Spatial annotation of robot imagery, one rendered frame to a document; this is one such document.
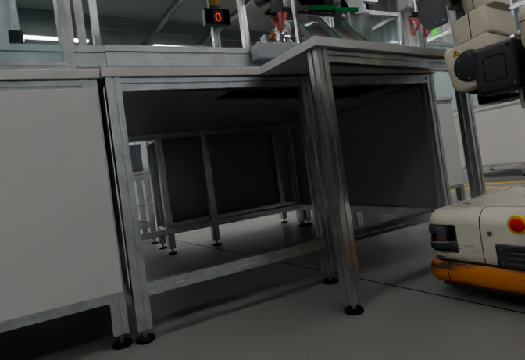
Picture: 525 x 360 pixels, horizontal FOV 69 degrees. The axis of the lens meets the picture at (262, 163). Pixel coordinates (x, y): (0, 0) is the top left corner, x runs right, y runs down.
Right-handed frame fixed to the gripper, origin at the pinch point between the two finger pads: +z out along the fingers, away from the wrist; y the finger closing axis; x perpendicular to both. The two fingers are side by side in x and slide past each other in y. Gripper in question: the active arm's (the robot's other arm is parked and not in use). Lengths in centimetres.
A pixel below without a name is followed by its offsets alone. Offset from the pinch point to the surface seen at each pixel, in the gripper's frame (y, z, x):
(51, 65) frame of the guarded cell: 89, 18, 8
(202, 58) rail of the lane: 39.2, 14.4, 5.0
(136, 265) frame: 73, 82, 9
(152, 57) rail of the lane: 57, 14, 5
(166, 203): 30, 68, -128
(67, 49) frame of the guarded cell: 84, 13, 7
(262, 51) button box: 17.7, 13.8, 12.3
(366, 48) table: -4.6, 23.7, 41.9
